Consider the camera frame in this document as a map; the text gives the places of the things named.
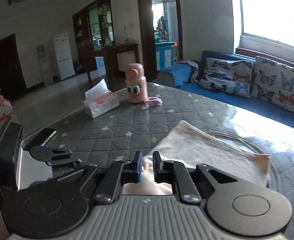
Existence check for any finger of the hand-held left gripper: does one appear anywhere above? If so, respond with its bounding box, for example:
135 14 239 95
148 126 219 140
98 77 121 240
29 145 73 161
49 155 87 171

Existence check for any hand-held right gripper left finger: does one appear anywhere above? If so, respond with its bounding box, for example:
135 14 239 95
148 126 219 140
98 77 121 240
51 151 143 204

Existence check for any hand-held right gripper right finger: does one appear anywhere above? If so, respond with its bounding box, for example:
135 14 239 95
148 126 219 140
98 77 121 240
152 151 239 203

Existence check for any cream garment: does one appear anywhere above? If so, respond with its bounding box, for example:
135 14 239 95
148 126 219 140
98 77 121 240
123 120 272 196

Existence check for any black phone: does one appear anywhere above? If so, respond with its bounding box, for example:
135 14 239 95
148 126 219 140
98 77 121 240
34 128 57 147

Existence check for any grey quilted star tablecloth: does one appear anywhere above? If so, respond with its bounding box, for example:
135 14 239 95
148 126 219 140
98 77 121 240
19 81 294 240

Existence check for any red polka dot bag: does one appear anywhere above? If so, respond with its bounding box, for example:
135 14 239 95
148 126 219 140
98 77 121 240
0 95 13 130

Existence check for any white tissue pack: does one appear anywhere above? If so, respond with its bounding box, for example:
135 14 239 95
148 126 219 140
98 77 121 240
82 79 119 118

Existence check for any pink cartoon face bottle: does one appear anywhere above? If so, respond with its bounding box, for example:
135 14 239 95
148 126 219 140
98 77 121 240
125 63 147 104

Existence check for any white water dispenser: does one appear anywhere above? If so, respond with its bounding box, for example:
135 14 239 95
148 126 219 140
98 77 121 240
37 45 55 85

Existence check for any dark wooden door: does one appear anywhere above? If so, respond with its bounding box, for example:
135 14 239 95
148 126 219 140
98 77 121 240
0 35 27 100

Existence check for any white refrigerator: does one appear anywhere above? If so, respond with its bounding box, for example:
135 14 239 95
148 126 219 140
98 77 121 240
53 32 76 81

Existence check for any blue sofa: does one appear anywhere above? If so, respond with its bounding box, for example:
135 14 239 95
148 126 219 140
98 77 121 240
158 51 294 130

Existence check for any grey patterned blanket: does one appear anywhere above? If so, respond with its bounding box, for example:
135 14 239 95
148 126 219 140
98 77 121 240
176 59 200 83

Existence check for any wide butterfly print cushion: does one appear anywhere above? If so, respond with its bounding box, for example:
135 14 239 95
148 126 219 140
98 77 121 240
198 57 254 98

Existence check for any blue cabinet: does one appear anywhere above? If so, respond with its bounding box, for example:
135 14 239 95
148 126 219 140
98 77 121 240
155 41 178 71

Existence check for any dark wooden desk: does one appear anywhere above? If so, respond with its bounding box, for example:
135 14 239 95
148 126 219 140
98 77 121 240
87 44 139 92

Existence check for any round glass turntable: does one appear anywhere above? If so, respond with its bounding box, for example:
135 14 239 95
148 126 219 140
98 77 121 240
209 133 281 190

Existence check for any dark wooden display cabinet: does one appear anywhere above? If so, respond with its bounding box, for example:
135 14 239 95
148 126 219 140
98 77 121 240
72 0 116 73

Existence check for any tall butterfly print cushion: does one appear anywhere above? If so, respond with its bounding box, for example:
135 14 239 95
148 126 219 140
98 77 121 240
251 56 294 113

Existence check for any large window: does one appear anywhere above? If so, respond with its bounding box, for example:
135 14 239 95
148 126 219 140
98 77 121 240
237 0 294 53

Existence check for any pink bottle strap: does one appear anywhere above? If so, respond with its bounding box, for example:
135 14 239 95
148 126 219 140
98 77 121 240
143 96 163 107

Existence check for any dark wooden door frame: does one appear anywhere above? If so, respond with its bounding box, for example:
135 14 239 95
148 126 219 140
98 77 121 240
136 0 184 82

